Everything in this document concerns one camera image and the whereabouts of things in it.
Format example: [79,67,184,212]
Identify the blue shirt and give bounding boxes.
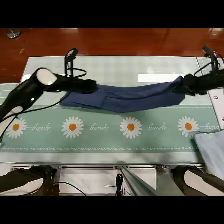
[59,75,186,114]

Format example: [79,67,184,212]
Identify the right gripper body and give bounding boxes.
[173,73,204,97]

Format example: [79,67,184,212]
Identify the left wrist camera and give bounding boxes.
[63,47,88,80]

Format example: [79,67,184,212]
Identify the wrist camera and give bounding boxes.
[194,45,224,77]
[63,47,88,80]

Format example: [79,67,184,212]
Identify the silver frame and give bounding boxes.
[0,161,224,197]

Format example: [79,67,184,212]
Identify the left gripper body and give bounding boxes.
[70,77,100,95]

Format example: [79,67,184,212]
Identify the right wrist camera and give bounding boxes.
[194,45,224,77]

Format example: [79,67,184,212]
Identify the light blue garment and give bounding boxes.
[193,130,224,181]

